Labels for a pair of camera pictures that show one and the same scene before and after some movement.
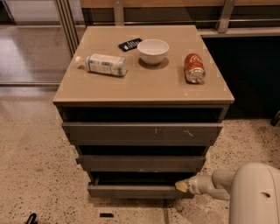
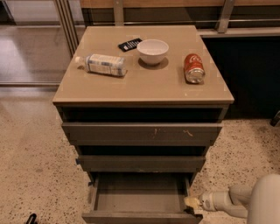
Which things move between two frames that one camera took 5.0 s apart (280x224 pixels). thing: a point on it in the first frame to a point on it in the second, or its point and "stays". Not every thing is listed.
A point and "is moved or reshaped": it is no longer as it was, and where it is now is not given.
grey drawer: (136, 192) is moved or reshaped
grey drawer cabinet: (143, 104) stays
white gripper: (194, 185) to (207, 202)
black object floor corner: (32, 219) stays
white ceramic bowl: (152, 51) stays
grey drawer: (142, 134) stays
